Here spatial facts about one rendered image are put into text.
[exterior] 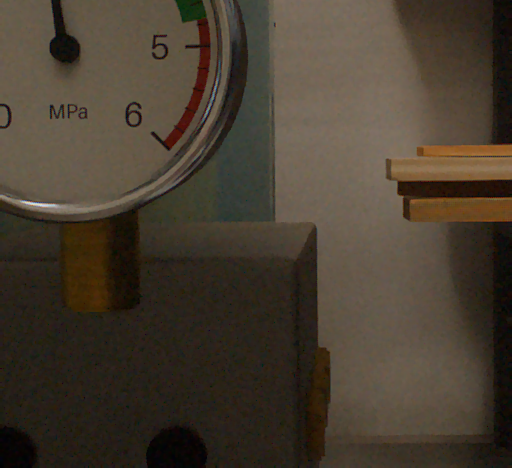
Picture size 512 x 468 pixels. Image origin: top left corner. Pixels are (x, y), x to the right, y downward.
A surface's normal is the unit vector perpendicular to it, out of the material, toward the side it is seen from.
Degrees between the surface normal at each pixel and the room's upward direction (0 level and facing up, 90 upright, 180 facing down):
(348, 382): 90
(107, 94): 90
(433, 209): 91
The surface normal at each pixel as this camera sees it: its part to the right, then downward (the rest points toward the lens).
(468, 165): -0.02, 0.04
